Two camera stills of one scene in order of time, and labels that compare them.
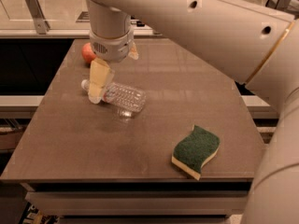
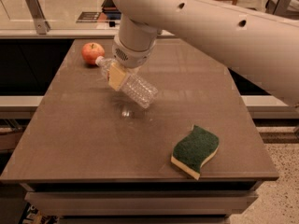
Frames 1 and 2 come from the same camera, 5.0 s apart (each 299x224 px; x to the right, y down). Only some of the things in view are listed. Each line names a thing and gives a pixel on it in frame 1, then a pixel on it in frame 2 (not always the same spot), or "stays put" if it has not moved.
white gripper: [112, 48] → [132, 57]
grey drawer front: [140, 203] stays put
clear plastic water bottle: [121, 96] → [134, 86]
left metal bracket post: [36, 11] stays put
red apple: [88, 53] stays put
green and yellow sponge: [194, 149] stays put
